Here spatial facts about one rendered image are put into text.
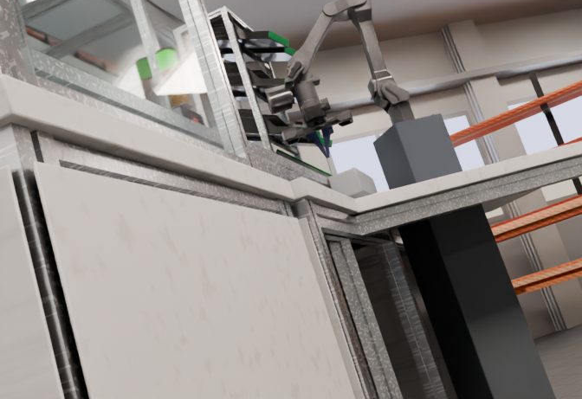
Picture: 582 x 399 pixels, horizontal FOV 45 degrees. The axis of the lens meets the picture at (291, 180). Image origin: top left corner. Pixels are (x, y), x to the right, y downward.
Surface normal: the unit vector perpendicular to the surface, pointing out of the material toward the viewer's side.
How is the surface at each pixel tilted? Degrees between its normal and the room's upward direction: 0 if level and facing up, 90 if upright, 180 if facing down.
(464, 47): 90
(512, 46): 90
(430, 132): 90
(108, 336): 90
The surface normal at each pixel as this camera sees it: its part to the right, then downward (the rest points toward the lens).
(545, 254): 0.29, -0.30
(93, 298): 0.90, -0.35
